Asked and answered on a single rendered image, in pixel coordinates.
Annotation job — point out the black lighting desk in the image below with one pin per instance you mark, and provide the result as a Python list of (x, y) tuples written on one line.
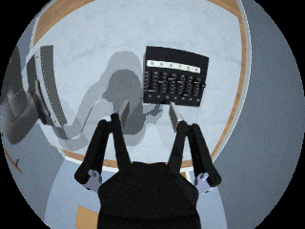
[(179, 71)]

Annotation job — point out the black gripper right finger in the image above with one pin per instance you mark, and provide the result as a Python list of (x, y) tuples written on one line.
[(206, 176)]

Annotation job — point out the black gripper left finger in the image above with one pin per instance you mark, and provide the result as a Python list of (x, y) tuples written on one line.
[(89, 172)]

